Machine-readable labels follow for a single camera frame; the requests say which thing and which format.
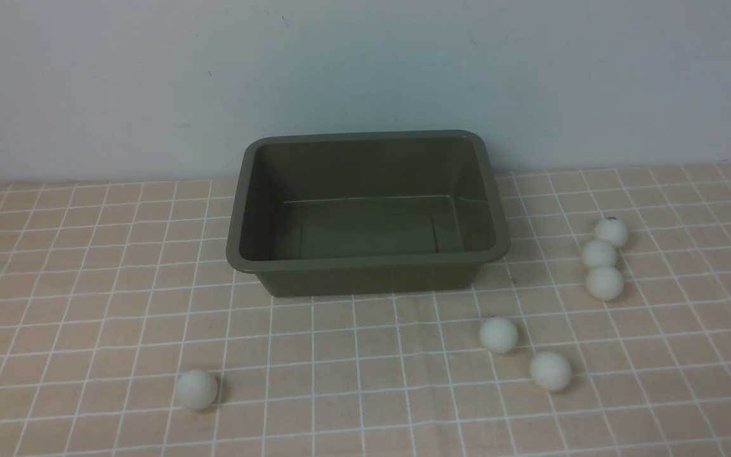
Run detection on white ping-pong ball with mark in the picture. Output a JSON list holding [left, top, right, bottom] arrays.
[[594, 217, 629, 249]]

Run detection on peach checkered tablecloth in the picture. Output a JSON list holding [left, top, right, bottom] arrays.
[[0, 164, 731, 456]]

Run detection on olive green plastic bin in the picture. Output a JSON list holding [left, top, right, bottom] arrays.
[[225, 129, 511, 297]]

